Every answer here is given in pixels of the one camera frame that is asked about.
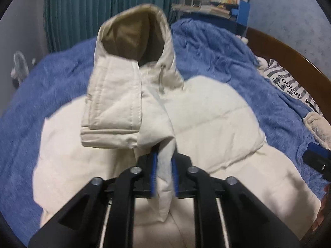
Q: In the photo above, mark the grey striped pillow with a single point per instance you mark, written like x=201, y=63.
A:
x=287, y=82

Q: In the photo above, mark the cream hooded jacket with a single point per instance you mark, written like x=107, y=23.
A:
x=212, y=113

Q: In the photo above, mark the white standing fan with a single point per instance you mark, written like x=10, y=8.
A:
x=19, y=66

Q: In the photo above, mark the brown wooden headboard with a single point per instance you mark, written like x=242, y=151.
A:
x=281, y=49

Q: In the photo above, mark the teal curtain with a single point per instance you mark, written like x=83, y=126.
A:
x=82, y=7

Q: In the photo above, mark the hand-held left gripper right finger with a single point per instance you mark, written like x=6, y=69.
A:
x=174, y=178

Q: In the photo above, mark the blue bookshelf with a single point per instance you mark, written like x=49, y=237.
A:
x=241, y=18

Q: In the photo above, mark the cream fluffy cloth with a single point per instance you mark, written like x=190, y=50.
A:
x=319, y=128

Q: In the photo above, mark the blue fluffy blanket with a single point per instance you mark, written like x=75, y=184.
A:
x=38, y=90

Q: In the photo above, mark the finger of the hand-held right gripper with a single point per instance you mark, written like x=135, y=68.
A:
x=316, y=160

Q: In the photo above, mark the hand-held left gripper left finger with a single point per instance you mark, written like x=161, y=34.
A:
x=154, y=175

